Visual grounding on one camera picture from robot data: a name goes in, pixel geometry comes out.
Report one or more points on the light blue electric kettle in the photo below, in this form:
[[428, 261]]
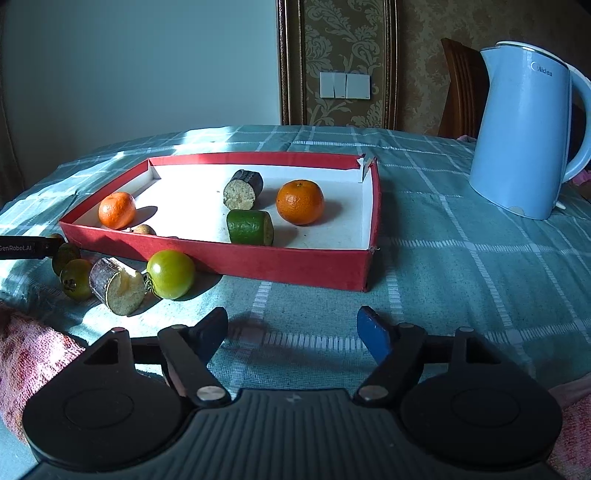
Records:
[[521, 134]]

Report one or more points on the brown wooden chair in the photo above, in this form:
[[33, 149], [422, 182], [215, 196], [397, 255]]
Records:
[[461, 87]]

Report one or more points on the ornate framed wallpaper panel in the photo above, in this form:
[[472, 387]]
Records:
[[346, 41]]

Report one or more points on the pale pink cloth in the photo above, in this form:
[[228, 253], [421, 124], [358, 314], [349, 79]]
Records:
[[465, 138]]

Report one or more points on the green checked tablecloth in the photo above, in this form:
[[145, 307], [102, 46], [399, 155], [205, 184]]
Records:
[[438, 258]]

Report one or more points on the red cardboard box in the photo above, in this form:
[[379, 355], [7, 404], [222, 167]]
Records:
[[207, 221]]

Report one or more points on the white wall light switch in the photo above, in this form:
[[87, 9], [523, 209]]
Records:
[[345, 85]]

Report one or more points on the dark eggplant piece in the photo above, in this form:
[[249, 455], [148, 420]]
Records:
[[117, 286], [242, 190]]

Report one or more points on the small brown fruit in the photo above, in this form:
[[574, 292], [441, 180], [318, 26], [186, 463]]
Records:
[[143, 229]]

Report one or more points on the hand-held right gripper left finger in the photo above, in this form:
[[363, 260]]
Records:
[[207, 337]]

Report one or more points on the orange tangerine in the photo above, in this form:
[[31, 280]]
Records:
[[117, 210], [300, 201]]

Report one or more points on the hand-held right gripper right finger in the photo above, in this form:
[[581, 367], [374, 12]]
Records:
[[376, 334]]

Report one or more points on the green tomato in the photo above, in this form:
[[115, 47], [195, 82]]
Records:
[[171, 274], [77, 279]]

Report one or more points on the cut green cucumber piece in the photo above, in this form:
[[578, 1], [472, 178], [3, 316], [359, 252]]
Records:
[[64, 256]]

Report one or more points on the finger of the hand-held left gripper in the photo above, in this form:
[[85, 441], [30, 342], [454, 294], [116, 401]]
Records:
[[54, 243]]

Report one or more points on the pink towel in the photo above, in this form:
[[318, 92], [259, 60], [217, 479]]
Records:
[[32, 350]]

